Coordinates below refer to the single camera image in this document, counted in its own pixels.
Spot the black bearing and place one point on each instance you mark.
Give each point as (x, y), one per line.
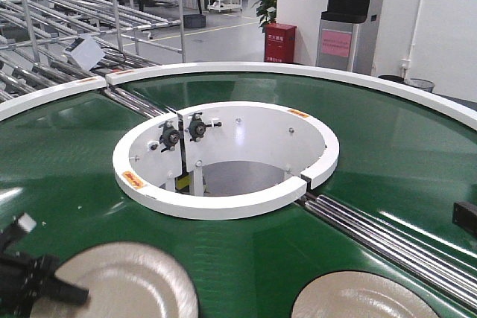
(197, 127)
(170, 136)

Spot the metal roller rack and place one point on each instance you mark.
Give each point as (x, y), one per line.
(124, 32)

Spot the white outer conveyor rim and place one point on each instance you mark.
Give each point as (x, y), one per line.
(447, 107)

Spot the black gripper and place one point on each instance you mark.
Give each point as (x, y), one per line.
(23, 276)

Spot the steel conveyor rollers front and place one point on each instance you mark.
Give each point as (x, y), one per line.
(451, 276)

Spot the black storage crate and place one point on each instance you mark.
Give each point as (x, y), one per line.
(193, 21)

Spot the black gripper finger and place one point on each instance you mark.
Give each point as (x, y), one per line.
(464, 215)

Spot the steel conveyor rollers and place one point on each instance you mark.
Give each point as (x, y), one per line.
(451, 276)
(136, 104)

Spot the beige textured plate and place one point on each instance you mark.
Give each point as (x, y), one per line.
(358, 294)
(124, 279)

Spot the black bearing right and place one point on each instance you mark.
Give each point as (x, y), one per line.
(197, 127)

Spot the red fire extinguisher cabinet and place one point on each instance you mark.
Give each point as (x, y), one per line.
(279, 43)

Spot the black bearing left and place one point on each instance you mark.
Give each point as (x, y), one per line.
(170, 136)

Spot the steel conveyor rollers rear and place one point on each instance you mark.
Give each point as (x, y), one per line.
(136, 104)

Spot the black water dispenser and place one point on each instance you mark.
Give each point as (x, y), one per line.
(339, 31)

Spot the wire mesh waste bin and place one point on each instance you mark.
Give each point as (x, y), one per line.
(421, 84)

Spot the grey control box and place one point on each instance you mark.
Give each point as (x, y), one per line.
(84, 52)

